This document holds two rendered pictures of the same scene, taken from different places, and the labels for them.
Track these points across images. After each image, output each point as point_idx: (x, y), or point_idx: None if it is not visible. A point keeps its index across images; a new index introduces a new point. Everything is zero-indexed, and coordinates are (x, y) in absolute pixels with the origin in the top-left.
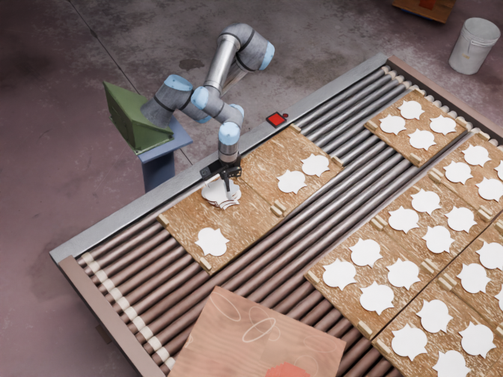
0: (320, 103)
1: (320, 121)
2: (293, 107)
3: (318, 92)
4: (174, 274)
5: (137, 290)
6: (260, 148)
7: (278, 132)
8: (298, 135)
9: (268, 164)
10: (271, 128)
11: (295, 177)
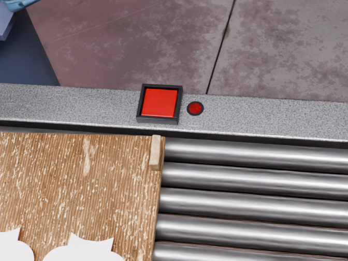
0: (310, 139)
1: (250, 181)
2: (236, 103)
3: (340, 109)
4: None
5: None
6: (44, 139)
7: (140, 132)
8: (147, 173)
9: (9, 185)
10: (131, 114)
11: (8, 259)
